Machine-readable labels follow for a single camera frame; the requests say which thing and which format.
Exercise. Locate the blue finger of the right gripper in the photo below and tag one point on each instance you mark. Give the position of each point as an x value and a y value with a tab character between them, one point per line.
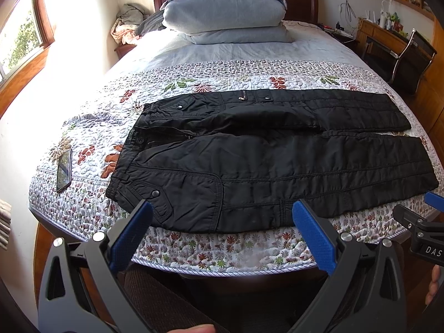
407	218
435	201

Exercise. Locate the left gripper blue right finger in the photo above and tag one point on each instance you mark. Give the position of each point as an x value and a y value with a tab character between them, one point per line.
364	289

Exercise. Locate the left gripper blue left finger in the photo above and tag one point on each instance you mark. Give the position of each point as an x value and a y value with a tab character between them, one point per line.
64	303

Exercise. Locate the black padded pants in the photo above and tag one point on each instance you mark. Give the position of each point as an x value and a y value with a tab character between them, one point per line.
237	161

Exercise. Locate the right hand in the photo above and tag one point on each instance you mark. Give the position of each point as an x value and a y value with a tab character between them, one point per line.
434	284

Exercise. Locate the left hand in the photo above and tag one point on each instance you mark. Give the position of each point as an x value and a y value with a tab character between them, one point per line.
204	328

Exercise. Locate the beige curtain left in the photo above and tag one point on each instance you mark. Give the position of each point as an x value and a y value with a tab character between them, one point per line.
5	224

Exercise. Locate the black smartphone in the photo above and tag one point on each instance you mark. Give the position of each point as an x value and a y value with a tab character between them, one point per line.
64	171

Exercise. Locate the black office chair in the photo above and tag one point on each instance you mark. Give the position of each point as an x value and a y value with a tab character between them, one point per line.
402	71

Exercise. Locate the wooden desk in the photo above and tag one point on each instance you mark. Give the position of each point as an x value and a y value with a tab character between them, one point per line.
381	36

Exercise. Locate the wooden nightstand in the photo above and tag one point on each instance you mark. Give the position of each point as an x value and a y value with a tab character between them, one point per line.
122	49

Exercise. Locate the pile of clothes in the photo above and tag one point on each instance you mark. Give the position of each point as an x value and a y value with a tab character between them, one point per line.
133	21

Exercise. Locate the wooden framed window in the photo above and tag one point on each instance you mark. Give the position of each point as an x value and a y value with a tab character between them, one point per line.
26	36

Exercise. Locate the grey folded duvet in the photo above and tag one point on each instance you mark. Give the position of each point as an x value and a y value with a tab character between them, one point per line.
227	21

